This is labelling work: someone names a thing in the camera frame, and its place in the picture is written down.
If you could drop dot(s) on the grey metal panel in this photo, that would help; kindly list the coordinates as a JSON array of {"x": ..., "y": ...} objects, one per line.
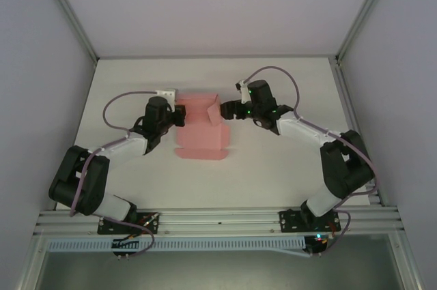
[{"x": 218, "y": 271}]

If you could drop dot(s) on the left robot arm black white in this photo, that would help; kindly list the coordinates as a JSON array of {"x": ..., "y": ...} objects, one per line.
[{"x": 85, "y": 181}]

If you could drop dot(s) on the aluminium side rail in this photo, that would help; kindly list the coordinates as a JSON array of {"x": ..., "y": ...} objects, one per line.
[{"x": 348, "y": 99}]

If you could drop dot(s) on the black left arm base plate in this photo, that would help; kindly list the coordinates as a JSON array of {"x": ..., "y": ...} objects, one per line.
[{"x": 112, "y": 228}]

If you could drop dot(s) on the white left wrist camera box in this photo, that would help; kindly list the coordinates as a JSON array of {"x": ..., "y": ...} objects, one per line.
[{"x": 166, "y": 93}]

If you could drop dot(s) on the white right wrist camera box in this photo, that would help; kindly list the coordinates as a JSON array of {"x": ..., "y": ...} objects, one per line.
[{"x": 243, "y": 91}]

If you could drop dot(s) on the black left controller board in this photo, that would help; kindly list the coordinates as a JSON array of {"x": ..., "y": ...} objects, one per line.
[{"x": 124, "y": 245}]

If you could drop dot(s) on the aluminium mounting rail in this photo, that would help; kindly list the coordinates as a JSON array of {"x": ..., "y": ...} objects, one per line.
[{"x": 218, "y": 216}]

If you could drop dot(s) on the aluminium frame post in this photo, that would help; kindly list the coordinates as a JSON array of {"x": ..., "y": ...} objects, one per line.
[
  {"x": 365, "y": 13},
  {"x": 71, "y": 17}
]

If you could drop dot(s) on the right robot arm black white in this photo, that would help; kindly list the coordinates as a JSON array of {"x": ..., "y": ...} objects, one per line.
[{"x": 345, "y": 174}]

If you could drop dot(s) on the black controller board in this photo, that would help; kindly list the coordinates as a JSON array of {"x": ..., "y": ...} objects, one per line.
[
  {"x": 124, "y": 245},
  {"x": 319, "y": 244}
]

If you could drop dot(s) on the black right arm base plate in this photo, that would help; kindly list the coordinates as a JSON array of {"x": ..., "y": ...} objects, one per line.
[{"x": 290, "y": 221}]

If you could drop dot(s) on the pink paper box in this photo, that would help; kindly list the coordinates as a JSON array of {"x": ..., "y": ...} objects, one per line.
[{"x": 201, "y": 136}]

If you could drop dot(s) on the black right controller board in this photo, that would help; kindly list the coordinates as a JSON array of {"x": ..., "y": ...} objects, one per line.
[{"x": 319, "y": 244}]

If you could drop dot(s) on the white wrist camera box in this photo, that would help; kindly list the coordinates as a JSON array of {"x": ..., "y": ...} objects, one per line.
[
  {"x": 243, "y": 91},
  {"x": 166, "y": 93}
]

